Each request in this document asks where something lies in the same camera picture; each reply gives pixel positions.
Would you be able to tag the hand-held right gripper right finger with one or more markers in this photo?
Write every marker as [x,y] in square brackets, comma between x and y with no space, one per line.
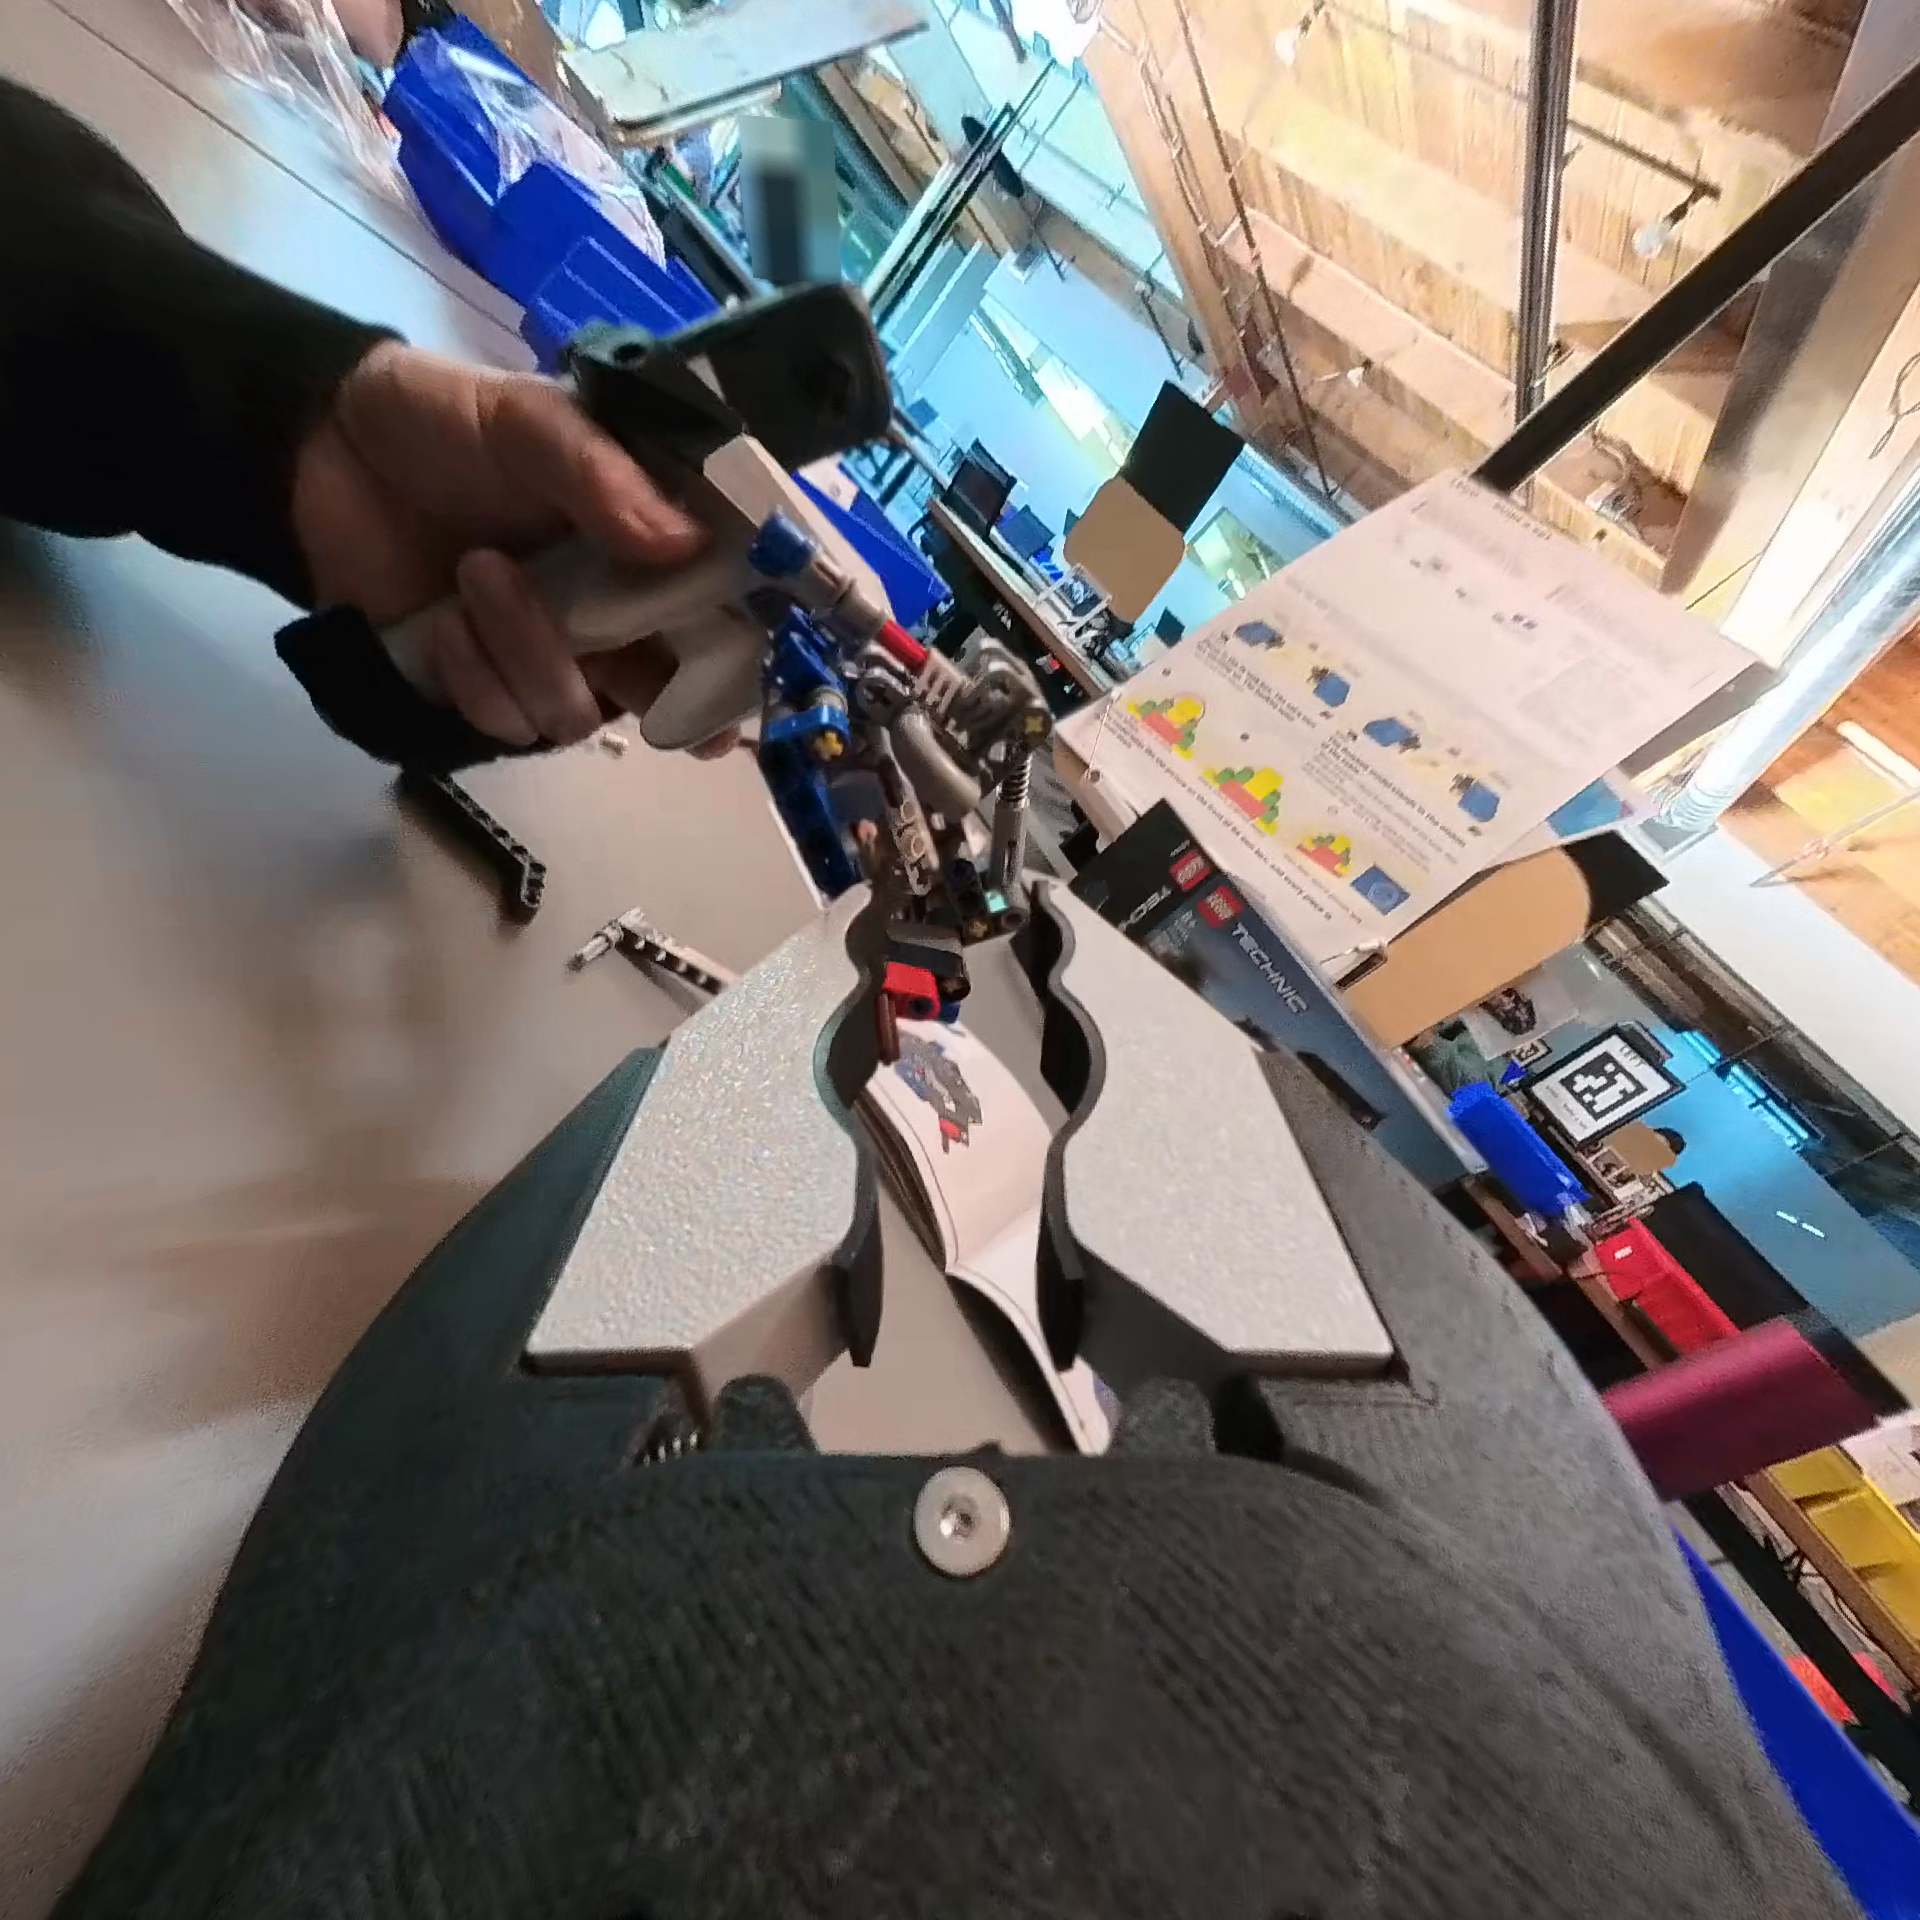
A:
[1218,1202]

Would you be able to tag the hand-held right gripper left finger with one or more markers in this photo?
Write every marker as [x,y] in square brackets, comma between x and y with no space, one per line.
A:
[692,1202]

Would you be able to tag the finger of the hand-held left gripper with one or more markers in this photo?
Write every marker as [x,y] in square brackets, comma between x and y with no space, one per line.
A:
[781,503]

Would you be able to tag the lego instruction booklet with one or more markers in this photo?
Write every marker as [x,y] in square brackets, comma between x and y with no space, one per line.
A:
[989,1168]

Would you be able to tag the grey lego beam with axles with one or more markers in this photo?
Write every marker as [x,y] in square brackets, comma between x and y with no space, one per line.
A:
[653,949]

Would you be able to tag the partly built lego buggy model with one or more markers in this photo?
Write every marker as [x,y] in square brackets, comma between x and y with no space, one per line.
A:
[899,779]

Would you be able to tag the person's left forearm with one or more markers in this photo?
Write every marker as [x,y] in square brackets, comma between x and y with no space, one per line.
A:
[137,329]

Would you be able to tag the lego set box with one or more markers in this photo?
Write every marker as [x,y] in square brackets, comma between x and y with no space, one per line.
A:
[1274,988]

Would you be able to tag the dark grey bent lego beam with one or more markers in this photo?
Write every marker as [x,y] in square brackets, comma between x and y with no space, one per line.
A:
[478,841]

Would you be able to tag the person's left hand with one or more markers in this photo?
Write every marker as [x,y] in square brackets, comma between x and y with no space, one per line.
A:
[434,465]

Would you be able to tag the blue plastic container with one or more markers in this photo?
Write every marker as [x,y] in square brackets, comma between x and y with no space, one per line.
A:
[1516,1149]

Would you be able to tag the leaning grey board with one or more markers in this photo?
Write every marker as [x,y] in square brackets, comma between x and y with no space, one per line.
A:
[734,52]

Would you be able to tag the cardboard poster backing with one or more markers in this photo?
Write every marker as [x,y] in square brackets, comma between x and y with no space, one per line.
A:
[1484,938]

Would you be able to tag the black white fiducial sign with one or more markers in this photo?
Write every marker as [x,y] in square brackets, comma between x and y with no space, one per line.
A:
[1598,1087]

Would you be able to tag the black monitor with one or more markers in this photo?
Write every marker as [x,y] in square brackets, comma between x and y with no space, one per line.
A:
[1185,448]

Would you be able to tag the red storage bin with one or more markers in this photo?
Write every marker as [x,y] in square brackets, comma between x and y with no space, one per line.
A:
[1656,1290]

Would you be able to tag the clear plastic bag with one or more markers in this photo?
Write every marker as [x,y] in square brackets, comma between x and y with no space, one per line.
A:
[377,74]

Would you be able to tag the white printed instruction poster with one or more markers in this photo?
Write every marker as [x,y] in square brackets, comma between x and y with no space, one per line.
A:
[1422,678]

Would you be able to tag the maroon drinking bottle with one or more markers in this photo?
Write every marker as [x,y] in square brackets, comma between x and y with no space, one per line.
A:
[1740,1407]

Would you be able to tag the yellow storage bins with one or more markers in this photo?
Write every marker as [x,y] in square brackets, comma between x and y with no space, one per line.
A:
[1859,1530]

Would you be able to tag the black steel column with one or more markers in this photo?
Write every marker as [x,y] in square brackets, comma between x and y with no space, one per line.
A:
[1694,289]

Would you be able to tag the metal air duct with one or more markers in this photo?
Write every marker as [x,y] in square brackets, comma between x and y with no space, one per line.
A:
[1804,692]

